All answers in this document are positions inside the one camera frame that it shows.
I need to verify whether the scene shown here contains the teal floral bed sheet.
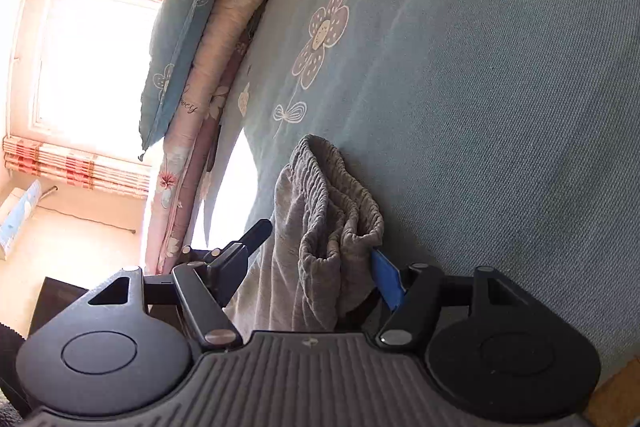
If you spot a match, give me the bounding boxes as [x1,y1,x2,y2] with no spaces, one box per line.
[194,0,639,377]

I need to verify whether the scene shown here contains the grey sweatpants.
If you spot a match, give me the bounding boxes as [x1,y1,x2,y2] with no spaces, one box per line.
[224,134,384,338]

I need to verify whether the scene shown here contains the teal floral pillow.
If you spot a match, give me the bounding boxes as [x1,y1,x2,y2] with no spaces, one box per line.
[138,0,215,159]

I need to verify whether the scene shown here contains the covered wall air conditioner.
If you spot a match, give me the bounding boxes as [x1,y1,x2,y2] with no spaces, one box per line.
[1,180,42,260]

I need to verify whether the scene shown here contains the pink floral folded quilt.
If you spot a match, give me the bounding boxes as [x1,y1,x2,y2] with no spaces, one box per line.
[142,0,265,274]

